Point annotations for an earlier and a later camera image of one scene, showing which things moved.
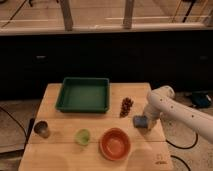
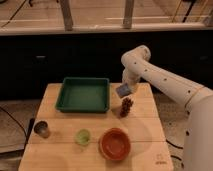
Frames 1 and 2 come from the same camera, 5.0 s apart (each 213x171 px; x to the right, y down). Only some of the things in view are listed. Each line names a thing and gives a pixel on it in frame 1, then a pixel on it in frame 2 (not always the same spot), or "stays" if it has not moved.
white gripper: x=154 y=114 -> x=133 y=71
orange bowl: x=114 y=144 stays
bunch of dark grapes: x=125 y=106 stays
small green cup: x=82 y=137 stays
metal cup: x=42 y=129 stays
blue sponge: x=140 y=121 -> x=123 y=90
